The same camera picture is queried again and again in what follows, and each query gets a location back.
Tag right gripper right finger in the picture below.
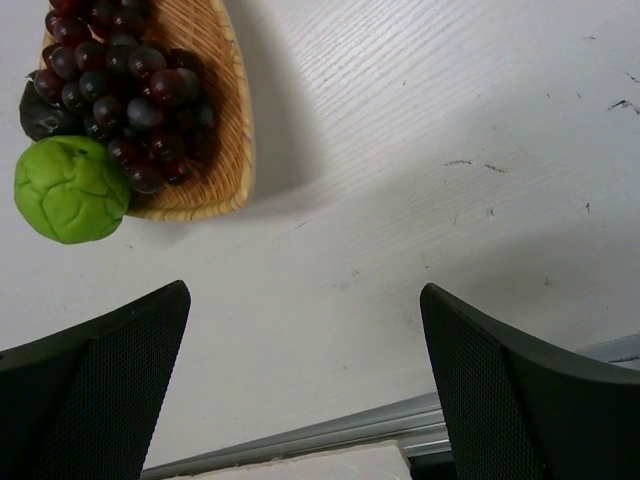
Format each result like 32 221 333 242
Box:
420 284 639 479

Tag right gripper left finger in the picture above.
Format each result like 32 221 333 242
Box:
1 281 191 480

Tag green fake apple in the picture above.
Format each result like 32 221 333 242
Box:
14 135 131 245

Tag dark purple fake fruit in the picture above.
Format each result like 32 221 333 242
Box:
19 79 85 141

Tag red fake grape bunch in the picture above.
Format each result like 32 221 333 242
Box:
26 1 219 194

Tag woven bamboo fruit basket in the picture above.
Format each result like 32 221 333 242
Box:
38 0 256 222

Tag aluminium front rail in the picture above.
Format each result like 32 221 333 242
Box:
141 393 451 479

